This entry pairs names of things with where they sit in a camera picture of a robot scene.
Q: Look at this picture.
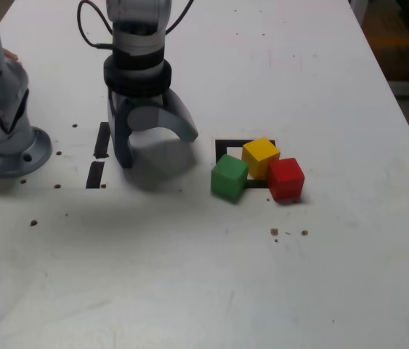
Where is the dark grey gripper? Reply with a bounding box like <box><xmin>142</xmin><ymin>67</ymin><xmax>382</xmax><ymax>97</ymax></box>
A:
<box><xmin>108</xmin><ymin>90</ymin><xmax>200</xmax><ymax>169</ymax></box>

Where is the green cube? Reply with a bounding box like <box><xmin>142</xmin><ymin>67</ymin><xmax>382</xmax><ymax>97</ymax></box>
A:
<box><xmin>210</xmin><ymin>153</ymin><xmax>250</xmax><ymax>203</ymax></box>

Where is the yellow cube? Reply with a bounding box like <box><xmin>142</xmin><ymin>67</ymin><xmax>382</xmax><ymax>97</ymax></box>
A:
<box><xmin>241</xmin><ymin>137</ymin><xmax>281</xmax><ymax>180</ymax></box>

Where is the red cube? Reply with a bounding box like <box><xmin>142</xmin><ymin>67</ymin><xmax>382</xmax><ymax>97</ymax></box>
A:
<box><xmin>266</xmin><ymin>157</ymin><xmax>306</xmax><ymax>201</ymax></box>

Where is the black tape square outline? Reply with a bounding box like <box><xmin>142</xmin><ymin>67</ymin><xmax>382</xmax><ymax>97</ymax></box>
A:
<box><xmin>214</xmin><ymin>139</ymin><xmax>278</xmax><ymax>190</ymax></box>

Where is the black tape strip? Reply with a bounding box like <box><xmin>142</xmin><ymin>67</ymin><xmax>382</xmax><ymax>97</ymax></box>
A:
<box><xmin>85</xmin><ymin>121</ymin><xmax>111</xmax><ymax>190</ymax></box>

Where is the brown wooden furniture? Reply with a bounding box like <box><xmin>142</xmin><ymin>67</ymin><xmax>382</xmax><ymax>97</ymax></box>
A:
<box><xmin>365</xmin><ymin>0</ymin><xmax>409</xmax><ymax>83</ymax></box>

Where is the black cable with plug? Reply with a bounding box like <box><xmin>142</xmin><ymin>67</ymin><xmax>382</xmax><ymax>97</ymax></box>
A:
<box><xmin>76</xmin><ymin>0</ymin><xmax>118</xmax><ymax>50</ymax></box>

